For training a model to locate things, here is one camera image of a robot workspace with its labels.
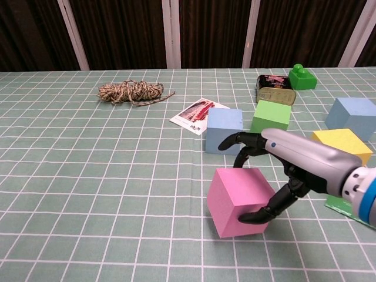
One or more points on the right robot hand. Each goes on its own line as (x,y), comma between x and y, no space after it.
(311,161)

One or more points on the yellow foam cube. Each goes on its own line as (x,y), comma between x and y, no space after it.
(342,141)

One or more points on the green foam cube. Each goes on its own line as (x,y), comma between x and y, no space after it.
(270,116)

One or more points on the light blue foam cube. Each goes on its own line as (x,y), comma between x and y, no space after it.
(221,126)
(352,114)

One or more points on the pink foam cube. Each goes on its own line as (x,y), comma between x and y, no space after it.
(232,199)

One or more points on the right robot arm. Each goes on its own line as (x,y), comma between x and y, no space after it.
(365,194)

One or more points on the green sachet packet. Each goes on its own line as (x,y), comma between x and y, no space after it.
(337,205)

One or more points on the black tin can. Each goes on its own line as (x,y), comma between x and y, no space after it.
(274,88)

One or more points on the green toy brick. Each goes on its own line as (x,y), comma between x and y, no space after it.
(302,77)

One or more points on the picture postcard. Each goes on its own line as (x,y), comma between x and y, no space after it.
(194,117)

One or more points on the black curtain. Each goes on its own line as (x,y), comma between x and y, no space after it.
(126,32)

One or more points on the green checked tablecloth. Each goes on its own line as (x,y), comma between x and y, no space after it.
(88,191)

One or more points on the white frame post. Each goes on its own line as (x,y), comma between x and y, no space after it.
(251,35)
(171,35)
(357,32)
(73,35)

